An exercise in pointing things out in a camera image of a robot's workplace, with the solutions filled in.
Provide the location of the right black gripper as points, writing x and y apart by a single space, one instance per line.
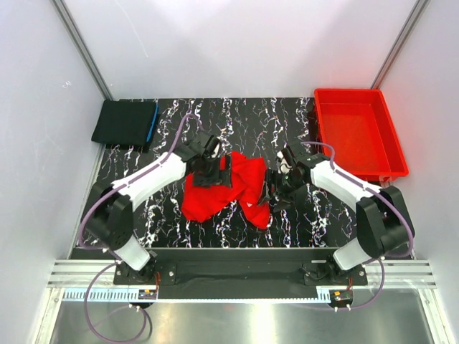
287 201

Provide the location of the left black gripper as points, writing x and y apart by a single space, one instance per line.
220 178

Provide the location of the red t shirt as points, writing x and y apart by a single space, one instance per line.
247 177

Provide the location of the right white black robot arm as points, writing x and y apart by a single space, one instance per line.
383 222

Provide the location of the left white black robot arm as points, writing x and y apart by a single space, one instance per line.
110 207

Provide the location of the folded black t shirt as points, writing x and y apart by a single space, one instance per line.
124 123

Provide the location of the red plastic bin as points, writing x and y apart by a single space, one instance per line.
358 125

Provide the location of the right small electronics board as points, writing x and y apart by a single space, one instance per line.
342 295

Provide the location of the small electronics board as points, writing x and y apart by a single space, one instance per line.
147 294
342 295

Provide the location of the left small electronics board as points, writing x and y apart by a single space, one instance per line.
147 294

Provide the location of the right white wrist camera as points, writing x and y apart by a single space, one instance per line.
285 161

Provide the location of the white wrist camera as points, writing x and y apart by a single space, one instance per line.
214 147
285 161

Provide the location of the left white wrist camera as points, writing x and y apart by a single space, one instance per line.
214 147

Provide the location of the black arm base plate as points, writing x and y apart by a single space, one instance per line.
243 255

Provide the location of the aluminium table edge rail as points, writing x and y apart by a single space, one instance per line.
390 273

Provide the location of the white slotted cable duct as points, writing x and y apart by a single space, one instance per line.
130 294

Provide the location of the right aluminium frame post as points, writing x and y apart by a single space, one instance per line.
407 29

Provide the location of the aluminium frame post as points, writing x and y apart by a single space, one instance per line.
76 36
407 29

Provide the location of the left aluminium frame post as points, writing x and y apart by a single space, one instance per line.
76 36

